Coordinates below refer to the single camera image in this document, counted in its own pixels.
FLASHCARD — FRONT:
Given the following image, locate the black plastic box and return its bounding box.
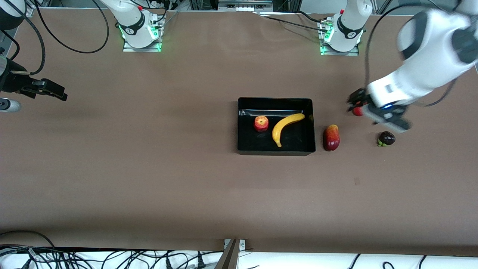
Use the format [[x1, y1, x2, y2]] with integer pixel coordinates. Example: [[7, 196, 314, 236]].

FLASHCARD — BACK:
[[237, 98, 316, 156]]

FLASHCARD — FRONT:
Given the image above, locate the yellow banana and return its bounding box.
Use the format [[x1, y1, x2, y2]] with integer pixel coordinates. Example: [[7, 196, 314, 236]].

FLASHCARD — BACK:
[[272, 113, 305, 148]]

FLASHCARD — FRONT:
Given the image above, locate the dark purple mangosteen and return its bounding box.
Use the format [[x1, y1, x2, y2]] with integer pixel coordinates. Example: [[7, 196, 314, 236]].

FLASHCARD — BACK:
[[377, 131, 396, 147]]

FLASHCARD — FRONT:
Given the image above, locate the red yellow mango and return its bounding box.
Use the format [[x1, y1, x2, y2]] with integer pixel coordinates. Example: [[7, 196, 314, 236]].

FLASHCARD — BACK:
[[323, 124, 341, 151]]

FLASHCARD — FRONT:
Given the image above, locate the brown table cover sheet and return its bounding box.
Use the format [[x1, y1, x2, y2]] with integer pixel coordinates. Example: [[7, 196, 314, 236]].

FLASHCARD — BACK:
[[0, 7, 478, 258]]

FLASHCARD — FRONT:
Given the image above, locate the white power strip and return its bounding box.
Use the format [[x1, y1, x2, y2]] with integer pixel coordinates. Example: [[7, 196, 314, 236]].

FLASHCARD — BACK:
[[218, 0, 273, 12]]

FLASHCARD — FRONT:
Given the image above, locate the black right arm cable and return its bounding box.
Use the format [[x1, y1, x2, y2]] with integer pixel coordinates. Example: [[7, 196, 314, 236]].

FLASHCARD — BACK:
[[0, 0, 110, 76]]

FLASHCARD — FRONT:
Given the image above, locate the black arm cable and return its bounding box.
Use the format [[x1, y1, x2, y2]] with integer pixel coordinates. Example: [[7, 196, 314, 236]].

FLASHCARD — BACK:
[[364, 3, 460, 108], [0, 0, 110, 76]]

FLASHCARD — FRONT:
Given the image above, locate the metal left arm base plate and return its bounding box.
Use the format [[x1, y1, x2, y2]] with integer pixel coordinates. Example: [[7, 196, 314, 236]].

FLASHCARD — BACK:
[[319, 19, 360, 56]]

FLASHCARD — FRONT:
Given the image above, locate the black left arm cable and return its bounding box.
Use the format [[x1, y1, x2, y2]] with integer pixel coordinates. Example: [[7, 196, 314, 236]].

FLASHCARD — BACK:
[[364, 3, 460, 108]]

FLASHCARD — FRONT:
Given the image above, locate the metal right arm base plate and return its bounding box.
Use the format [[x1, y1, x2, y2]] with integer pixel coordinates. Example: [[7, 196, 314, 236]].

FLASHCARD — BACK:
[[122, 17, 165, 52]]

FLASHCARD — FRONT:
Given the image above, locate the black cable on table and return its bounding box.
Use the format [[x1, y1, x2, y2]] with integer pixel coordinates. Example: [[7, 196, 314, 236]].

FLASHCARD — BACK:
[[259, 12, 332, 34]]

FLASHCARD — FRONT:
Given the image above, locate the black arched floor cable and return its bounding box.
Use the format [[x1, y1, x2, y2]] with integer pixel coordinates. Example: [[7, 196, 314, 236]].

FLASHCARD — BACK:
[[0, 230, 56, 249]]

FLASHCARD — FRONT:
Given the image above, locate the black floor cable tangle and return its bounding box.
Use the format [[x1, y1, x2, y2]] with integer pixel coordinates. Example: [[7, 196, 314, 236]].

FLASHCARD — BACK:
[[0, 245, 224, 269]]

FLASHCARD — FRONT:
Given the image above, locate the aluminium frame post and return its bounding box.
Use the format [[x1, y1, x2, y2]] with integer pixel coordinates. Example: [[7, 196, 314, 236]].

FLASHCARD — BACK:
[[215, 239, 240, 269]]

